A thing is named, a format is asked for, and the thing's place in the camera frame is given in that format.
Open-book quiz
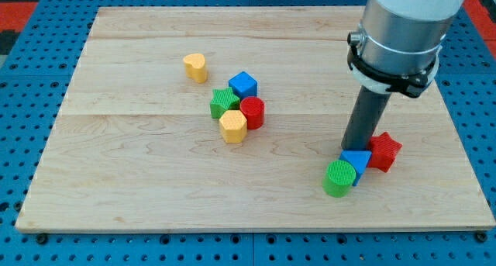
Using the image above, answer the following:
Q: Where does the blue triangle block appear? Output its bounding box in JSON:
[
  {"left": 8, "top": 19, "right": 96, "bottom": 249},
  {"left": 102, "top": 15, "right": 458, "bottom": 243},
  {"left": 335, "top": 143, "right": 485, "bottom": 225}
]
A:
[{"left": 339, "top": 150, "right": 372, "bottom": 186}]

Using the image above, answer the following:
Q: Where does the red star block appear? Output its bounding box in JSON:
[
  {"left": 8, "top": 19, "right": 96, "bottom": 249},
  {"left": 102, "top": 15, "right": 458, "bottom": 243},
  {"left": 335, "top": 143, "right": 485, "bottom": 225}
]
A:
[{"left": 367, "top": 132, "right": 402, "bottom": 173}]

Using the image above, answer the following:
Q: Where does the light wooden board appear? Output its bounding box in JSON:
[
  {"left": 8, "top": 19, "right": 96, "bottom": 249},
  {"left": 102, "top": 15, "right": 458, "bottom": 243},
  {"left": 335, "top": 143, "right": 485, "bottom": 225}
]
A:
[{"left": 16, "top": 6, "right": 495, "bottom": 233}]

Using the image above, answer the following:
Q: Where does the black cable clamp ring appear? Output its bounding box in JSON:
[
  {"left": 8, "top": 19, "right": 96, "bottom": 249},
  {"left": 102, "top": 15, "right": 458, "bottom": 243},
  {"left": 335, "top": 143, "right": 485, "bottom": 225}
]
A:
[{"left": 346, "top": 31, "right": 443, "bottom": 99}]

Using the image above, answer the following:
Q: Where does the yellow hexagon block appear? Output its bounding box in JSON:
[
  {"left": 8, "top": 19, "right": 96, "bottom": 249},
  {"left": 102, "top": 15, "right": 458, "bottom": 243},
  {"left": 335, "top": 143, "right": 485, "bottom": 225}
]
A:
[{"left": 219, "top": 110, "right": 247, "bottom": 143}]

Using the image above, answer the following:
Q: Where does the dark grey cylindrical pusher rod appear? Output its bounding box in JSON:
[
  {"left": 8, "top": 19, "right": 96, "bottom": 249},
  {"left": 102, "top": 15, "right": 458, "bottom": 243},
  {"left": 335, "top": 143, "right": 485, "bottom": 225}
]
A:
[{"left": 341, "top": 86, "right": 391, "bottom": 150}]

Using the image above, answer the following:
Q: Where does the blue cube block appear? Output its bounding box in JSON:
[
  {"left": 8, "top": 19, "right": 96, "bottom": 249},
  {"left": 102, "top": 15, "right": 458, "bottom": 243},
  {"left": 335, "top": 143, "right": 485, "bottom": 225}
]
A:
[{"left": 228, "top": 71, "right": 258, "bottom": 100}]

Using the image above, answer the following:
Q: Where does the green star block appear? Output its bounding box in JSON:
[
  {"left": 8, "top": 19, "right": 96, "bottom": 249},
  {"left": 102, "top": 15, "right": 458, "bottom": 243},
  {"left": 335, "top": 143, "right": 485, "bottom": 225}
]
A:
[{"left": 210, "top": 87, "right": 240, "bottom": 119}]

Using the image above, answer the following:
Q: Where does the yellow heart block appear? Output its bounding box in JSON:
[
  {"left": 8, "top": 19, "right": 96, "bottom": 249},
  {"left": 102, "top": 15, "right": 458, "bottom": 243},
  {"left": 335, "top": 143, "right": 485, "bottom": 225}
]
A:
[{"left": 183, "top": 53, "right": 208, "bottom": 84}]

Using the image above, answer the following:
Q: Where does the green cylinder block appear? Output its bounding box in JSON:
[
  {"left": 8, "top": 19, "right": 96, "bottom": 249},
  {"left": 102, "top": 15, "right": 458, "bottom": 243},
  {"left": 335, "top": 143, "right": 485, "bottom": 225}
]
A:
[{"left": 322, "top": 160, "right": 357, "bottom": 198}]

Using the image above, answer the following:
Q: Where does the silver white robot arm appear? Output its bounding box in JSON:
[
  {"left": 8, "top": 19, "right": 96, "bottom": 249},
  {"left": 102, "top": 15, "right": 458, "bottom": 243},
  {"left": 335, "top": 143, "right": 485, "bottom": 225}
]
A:
[{"left": 341, "top": 0, "right": 464, "bottom": 150}]

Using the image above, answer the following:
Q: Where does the red cylinder block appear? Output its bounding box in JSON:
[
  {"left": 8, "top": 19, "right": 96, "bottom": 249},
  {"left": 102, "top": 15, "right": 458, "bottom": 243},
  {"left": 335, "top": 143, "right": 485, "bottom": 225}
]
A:
[{"left": 239, "top": 96, "right": 265, "bottom": 130}]

